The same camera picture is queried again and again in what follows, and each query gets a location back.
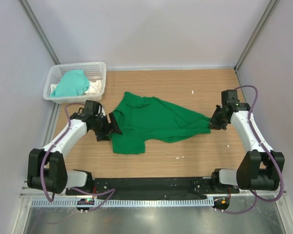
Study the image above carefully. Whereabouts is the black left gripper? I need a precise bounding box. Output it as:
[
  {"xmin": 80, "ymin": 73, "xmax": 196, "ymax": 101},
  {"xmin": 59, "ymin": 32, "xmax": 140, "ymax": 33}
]
[{"xmin": 90, "ymin": 113, "xmax": 122, "ymax": 141}]

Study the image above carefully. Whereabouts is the green t shirt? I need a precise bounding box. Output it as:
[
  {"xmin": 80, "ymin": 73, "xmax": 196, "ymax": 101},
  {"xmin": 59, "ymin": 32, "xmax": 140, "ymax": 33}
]
[{"xmin": 110, "ymin": 92, "xmax": 211, "ymax": 155}]

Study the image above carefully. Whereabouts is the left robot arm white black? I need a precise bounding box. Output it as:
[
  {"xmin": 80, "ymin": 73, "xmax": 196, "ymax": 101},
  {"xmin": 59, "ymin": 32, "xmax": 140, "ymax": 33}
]
[{"xmin": 27, "ymin": 100, "xmax": 122, "ymax": 195}]

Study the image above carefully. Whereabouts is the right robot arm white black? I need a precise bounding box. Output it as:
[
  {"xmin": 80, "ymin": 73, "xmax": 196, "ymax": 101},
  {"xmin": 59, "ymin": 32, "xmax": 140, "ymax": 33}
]
[{"xmin": 209, "ymin": 90, "xmax": 285, "ymax": 193}]

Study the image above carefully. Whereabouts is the white t shirt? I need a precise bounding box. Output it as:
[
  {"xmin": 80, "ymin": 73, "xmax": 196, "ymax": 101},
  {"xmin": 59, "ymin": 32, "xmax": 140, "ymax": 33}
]
[{"xmin": 50, "ymin": 80, "xmax": 102, "ymax": 98}]

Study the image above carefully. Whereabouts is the teal t shirt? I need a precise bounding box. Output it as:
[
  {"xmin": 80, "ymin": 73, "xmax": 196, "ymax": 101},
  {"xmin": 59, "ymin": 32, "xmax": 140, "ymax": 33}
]
[{"xmin": 50, "ymin": 70, "xmax": 90, "ymax": 98}]

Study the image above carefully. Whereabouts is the white plastic basket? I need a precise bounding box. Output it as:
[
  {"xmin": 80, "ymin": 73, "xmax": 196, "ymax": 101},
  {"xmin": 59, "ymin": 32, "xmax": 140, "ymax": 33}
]
[{"xmin": 43, "ymin": 62, "xmax": 106, "ymax": 104}]

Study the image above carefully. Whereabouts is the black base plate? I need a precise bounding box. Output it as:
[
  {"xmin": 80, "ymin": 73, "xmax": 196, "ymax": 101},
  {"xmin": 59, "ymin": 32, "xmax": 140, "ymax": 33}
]
[{"xmin": 78, "ymin": 177, "xmax": 239, "ymax": 200}]

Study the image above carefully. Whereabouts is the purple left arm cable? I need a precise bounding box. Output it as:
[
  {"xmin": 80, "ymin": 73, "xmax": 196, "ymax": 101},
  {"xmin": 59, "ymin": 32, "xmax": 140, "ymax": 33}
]
[{"xmin": 39, "ymin": 103, "xmax": 117, "ymax": 212}]

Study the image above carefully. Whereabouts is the white slotted cable duct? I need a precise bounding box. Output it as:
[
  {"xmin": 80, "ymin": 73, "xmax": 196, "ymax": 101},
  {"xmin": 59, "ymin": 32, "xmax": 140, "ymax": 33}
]
[{"xmin": 31, "ymin": 197, "xmax": 214, "ymax": 208}]

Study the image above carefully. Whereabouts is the aluminium frame rail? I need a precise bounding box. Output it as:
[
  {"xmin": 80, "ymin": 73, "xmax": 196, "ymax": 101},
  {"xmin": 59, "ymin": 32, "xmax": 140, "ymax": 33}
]
[{"xmin": 19, "ymin": 175, "xmax": 288, "ymax": 198}]

